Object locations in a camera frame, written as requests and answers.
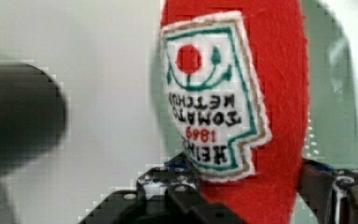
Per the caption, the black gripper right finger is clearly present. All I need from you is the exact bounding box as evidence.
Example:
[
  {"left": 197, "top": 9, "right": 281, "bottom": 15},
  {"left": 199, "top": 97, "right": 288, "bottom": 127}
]
[{"left": 297, "top": 159, "right": 358, "bottom": 224}]

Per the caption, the green oval strainer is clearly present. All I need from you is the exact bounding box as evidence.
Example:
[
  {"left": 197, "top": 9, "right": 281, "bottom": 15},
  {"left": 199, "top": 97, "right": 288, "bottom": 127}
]
[{"left": 148, "top": 0, "right": 358, "bottom": 224}]

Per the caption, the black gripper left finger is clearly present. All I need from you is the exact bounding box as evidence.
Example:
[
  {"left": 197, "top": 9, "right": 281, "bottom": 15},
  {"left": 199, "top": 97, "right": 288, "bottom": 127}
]
[{"left": 136, "top": 153, "right": 200, "bottom": 200}]

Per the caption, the black cylinder upper post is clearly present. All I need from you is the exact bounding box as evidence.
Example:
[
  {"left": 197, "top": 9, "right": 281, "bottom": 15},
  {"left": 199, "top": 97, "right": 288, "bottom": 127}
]
[{"left": 0, "top": 63, "right": 67, "bottom": 176}]

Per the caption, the red plush ketchup bottle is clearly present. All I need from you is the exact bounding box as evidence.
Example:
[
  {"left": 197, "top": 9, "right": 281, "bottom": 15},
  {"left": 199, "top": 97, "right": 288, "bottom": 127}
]
[{"left": 160, "top": 0, "right": 310, "bottom": 224}]

